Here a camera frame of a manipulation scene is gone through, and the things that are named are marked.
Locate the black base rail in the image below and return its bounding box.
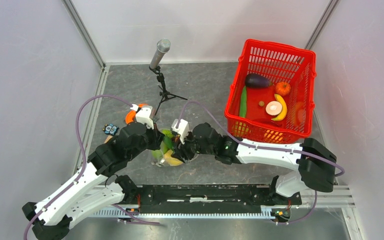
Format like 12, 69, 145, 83
118, 176, 302, 218

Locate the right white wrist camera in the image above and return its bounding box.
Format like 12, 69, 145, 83
171, 118, 190, 144

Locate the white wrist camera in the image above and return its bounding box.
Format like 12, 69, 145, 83
130, 104, 154, 130
171, 118, 190, 144

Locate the black mini tripod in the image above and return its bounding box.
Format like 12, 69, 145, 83
149, 66, 187, 114

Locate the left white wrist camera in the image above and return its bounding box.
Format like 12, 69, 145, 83
130, 104, 154, 130

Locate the yellow banana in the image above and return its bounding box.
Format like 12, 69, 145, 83
271, 93, 288, 122

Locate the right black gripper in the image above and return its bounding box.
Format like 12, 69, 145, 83
171, 129, 216, 164

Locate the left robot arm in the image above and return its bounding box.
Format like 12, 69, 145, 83
22, 122, 165, 240

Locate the green chili pepper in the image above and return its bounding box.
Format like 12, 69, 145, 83
161, 129, 174, 151

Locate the green cucumber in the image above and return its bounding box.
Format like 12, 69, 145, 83
239, 86, 247, 118

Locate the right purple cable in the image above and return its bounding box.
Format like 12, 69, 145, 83
175, 100, 346, 226

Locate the blue owl toy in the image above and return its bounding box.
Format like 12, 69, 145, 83
102, 123, 120, 136

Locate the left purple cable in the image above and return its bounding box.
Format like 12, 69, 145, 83
23, 95, 135, 240

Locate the clear dotted zip bag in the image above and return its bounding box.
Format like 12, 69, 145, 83
151, 141, 170, 167

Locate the white mushroom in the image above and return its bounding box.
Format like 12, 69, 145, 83
265, 101, 283, 116

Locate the purple cable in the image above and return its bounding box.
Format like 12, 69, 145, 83
23, 95, 135, 240
175, 100, 346, 226

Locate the red plastic basket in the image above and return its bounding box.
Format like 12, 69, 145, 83
224, 39, 317, 144

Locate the purple eggplant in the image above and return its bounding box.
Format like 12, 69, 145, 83
244, 73, 273, 89

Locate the small wooden block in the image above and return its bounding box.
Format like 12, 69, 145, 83
104, 135, 113, 143

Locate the orange mini pumpkin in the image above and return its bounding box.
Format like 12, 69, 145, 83
275, 81, 292, 97

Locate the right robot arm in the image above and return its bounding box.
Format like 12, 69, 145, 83
171, 119, 337, 204

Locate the yellow lemon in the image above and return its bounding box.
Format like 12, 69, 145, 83
163, 149, 184, 167

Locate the silver microphone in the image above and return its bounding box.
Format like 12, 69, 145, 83
149, 38, 171, 70

